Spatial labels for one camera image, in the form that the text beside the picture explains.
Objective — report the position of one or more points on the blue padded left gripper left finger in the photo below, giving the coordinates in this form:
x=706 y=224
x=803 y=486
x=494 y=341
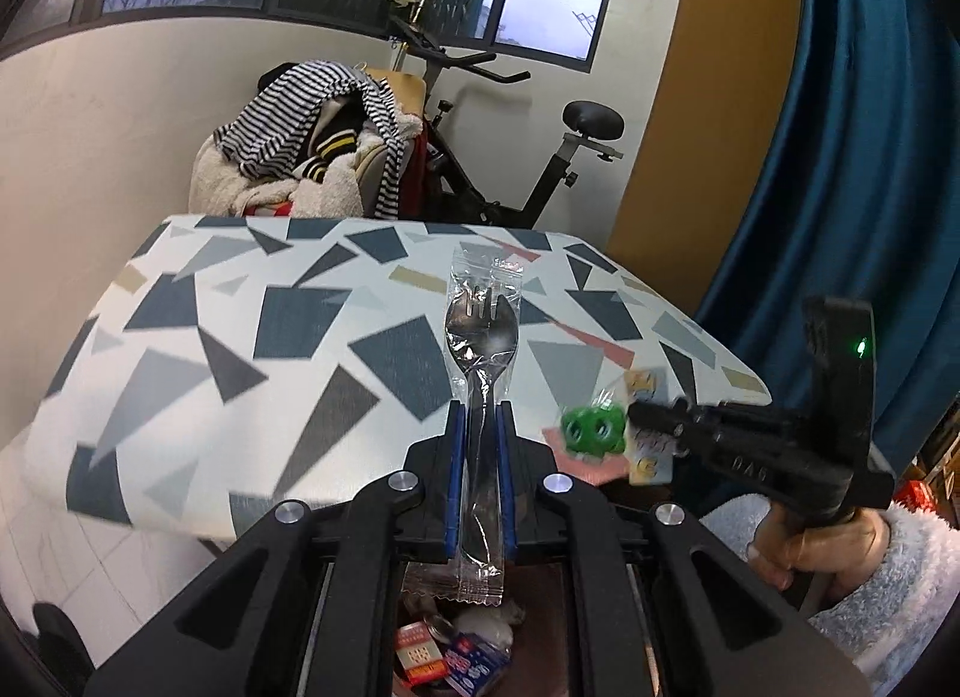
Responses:
x=455 y=442

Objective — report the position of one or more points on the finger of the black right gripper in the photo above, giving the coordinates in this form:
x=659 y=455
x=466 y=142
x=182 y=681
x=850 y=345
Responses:
x=674 y=420

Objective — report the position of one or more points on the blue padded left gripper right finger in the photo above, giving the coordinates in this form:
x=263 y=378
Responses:
x=504 y=432

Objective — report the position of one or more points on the green snack package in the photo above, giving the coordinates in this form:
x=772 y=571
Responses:
x=597 y=429

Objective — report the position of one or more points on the plastic black fork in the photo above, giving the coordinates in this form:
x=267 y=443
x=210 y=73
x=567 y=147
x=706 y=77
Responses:
x=481 y=327

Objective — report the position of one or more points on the red cigarette pack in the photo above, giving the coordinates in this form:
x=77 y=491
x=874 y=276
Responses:
x=419 y=655

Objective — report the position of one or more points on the brown round trash bin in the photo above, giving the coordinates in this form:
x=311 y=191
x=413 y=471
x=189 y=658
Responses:
x=515 y=648

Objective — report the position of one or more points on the right hand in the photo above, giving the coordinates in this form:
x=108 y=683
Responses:
x=849 y=553

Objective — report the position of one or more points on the fluffy grey right sleeve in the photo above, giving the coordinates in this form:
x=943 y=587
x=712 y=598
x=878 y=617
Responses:
x=893 y=576

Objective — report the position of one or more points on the white crumpled tissue in bin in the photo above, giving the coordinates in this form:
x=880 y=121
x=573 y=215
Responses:
x=495 y=624

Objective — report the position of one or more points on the geometric patterned ironing board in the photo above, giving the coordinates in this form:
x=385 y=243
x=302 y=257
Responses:
x=235 y=362

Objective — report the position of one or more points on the black exercise bike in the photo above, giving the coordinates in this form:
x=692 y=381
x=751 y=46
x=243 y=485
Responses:
x=484 y=164

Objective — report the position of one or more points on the teal curtain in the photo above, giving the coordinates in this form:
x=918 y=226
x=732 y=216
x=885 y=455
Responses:
x=858 y=198

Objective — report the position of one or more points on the cream fleece clothing pile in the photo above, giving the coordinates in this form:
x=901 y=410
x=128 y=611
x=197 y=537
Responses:
x=349 y=188

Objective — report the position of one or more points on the striped black white garment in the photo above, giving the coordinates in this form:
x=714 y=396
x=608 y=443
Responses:
x=284 y=125

